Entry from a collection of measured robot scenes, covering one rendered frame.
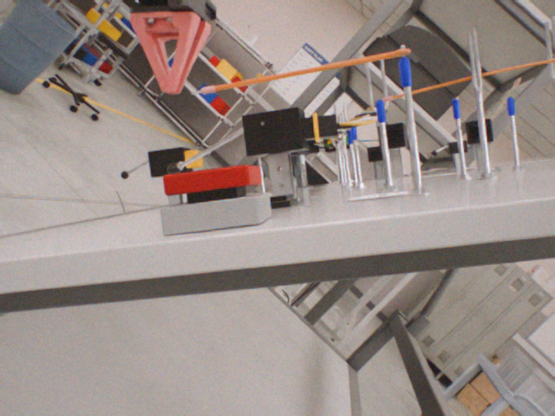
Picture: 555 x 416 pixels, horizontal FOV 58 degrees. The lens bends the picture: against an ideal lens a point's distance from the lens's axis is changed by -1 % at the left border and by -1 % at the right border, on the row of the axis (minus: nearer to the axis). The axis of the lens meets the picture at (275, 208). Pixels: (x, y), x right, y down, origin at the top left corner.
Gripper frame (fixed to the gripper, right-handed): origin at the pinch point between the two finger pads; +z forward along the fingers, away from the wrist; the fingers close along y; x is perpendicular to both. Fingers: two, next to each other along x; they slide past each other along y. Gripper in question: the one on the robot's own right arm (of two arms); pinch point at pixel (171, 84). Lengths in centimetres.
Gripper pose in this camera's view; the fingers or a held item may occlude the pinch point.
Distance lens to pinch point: 54.9
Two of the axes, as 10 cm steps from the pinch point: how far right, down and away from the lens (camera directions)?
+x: -9.8, -0.3, 2.0
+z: -0.2, 10.0, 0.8
